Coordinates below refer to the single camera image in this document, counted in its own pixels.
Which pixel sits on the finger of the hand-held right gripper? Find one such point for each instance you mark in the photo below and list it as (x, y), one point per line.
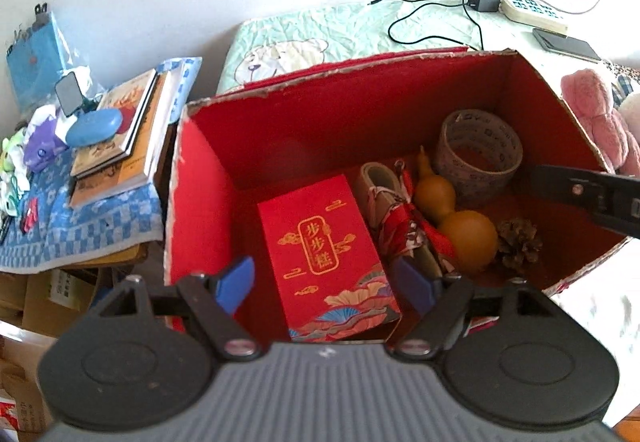
(575, 189)

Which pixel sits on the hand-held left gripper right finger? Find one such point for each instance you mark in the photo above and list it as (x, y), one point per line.
(412, 287)

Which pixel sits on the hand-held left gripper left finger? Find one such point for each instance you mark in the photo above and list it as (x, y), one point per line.
(235, 284)

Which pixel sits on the red patterned cloth ornament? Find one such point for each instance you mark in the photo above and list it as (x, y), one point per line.
(400, 227)

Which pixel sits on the brown pine cone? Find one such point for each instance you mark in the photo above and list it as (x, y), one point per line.
(517, 242)

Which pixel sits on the small red printed box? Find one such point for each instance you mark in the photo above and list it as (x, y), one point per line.
(320, 242)

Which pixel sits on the large red cardboard box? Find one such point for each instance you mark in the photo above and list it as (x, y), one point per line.
(300, 137)

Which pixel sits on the brown bottle gourd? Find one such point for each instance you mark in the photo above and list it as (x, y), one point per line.
(467, 237)

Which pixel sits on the pink plush toy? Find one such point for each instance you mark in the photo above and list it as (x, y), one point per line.
(595, 107)

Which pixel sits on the white plush toy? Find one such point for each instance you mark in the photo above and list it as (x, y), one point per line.
(631, 117)

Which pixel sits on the printed tape roll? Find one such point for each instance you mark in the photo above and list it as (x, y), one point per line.
(450, 157)

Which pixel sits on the stack of books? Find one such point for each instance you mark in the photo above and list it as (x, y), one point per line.
(135, 182)

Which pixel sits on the black smartphone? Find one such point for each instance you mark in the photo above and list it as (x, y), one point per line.
(565, 44)

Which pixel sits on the blue checkered cloth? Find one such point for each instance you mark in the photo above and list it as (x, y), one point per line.
(100, 227)

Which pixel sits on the thick paperback book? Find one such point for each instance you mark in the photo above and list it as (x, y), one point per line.
(145, 142)

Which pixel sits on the white power strip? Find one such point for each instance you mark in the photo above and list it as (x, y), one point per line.
(532, 12)

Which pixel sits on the brown cardboard box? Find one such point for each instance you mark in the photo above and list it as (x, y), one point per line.
(50, 292)
(20, 387)

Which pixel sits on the orange cover book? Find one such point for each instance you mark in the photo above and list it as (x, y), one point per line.
(132, 107)

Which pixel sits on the blue white booklet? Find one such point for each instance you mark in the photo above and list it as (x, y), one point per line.
(182, 82)

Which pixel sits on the black charger adapter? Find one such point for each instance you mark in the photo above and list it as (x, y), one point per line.
(484, 1)

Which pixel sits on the blue oval case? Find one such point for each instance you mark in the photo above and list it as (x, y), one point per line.
(94, 127)

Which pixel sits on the purple toy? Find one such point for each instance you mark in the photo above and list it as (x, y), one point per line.
(45, 147)

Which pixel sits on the small standing mirror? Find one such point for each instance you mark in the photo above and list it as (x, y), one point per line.
(67, 92)

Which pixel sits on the green toy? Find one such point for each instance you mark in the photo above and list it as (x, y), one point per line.
(10, 154)

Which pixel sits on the mint bear print quilt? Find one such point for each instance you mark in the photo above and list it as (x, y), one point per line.
(300, 32)

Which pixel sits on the blue packaged notebook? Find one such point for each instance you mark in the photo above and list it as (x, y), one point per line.
(35, 52)

